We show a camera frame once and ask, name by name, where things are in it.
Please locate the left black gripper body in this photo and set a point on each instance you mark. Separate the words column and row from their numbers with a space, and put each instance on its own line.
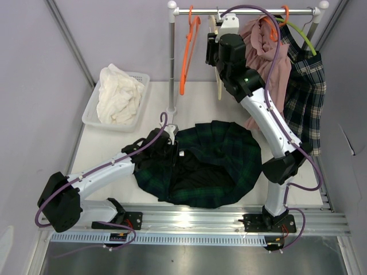
column 167, row 157

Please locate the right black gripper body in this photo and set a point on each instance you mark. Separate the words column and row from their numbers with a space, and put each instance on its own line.
column 223, row 73

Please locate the cream wooden hanger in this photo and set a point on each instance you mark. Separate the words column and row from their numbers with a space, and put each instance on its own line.
column 213, row 28

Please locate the green plaid skirt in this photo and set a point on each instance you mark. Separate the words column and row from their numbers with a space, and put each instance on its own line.
column 217, row 164

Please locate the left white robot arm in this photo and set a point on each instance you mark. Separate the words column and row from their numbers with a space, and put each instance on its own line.
column 64, row 201

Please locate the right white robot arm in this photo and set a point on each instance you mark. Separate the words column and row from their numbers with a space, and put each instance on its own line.
column 289, row 153

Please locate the pink pleated skirt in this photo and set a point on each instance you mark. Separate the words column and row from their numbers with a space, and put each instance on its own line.
column 259, row 55

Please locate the orange plastic hanger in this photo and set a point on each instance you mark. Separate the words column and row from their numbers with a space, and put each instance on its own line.
column 194, row 26

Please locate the orange hanger with pink skirt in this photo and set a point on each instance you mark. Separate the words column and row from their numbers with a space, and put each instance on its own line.
column 273, row 32

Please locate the lime green hanger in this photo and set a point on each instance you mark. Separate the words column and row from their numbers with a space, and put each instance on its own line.
column 304, row 37

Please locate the navy beige plaid skirt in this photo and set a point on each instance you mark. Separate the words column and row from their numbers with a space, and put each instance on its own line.
column 305, row 91

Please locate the white cloth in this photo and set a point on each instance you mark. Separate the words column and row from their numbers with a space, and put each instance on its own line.
column 119, row 96

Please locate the white plastic basket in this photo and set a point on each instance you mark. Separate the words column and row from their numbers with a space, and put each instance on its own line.
column 90, row 117

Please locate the metal clothes rack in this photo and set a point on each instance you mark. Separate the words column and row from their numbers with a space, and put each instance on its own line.
column 174, row 11

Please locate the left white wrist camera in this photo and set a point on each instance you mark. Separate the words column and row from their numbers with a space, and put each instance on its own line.
column 171, row 130

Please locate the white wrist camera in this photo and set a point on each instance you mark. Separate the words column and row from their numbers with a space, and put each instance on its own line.
column 171, row 130
column 228, row 24

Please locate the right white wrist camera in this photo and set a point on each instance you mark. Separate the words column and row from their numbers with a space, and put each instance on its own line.
column 228, row 24

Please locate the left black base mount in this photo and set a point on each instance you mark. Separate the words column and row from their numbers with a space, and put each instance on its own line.
column 129, row 219

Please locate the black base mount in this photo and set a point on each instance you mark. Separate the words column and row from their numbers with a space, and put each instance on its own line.
column 259, row 223
column 129, row 219

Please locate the slotted cable duct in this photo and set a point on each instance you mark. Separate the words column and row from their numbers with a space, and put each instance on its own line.
column 162, row 239

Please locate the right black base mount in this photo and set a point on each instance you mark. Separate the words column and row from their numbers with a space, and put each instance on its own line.
column 259, row 223

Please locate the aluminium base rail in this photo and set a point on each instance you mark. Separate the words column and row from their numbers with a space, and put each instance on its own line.
column 173, row 219

